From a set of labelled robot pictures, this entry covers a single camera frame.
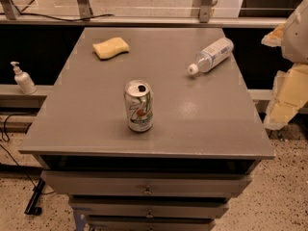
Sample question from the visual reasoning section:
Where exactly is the yellow sponge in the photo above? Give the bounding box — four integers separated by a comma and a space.
92, 38, 130, 60

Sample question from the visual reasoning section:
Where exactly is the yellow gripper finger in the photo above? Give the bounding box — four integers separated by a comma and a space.
264, 64, 308, 130
261, 24, 285, 47

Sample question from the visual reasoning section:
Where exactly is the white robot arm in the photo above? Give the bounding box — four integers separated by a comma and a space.
261, 0, 308, 130

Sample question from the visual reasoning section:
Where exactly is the grey drawer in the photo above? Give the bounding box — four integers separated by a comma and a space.
87, 217, 216, 231
69, 198, 229, 218
41, 170, 251, 198

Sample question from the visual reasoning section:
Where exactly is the black cable on ledge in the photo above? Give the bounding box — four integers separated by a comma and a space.
18, 12, 116, 22

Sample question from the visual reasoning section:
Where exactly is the white pump dispenser bottle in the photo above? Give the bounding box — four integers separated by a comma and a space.
11, 62, 37, 94

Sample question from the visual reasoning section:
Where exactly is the middle grey drawer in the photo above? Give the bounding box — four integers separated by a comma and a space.
69, 198, 229, 218

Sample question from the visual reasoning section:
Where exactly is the top grey drawer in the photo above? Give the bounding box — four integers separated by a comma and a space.
41, 170, 251, 198

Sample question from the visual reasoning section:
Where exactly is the clear plastic water bottle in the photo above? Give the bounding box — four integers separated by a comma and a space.
187, 38, 234, 76

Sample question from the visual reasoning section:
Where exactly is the black floor bracket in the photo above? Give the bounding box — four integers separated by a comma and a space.
24, 179, 45, 216

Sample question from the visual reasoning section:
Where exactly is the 7up soda can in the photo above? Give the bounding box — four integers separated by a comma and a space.
124, 80, 153, 132

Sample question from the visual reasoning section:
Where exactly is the bottom grey drawer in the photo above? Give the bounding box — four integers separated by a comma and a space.
87, 217, 216, 231

